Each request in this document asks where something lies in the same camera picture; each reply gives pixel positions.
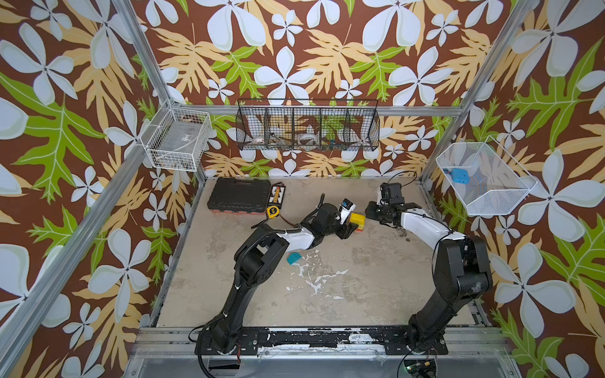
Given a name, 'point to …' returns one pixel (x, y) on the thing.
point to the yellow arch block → (358, 218)
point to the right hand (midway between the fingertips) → (367, 209)
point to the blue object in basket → (460, 176)
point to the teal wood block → (293, 257)
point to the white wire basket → (176, 137)
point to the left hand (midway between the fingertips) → (352, 217)
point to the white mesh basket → (487, 179)
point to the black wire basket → (307, 124)
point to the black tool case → (240, 195)
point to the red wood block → (359, 230)
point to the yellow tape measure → (272, 211)
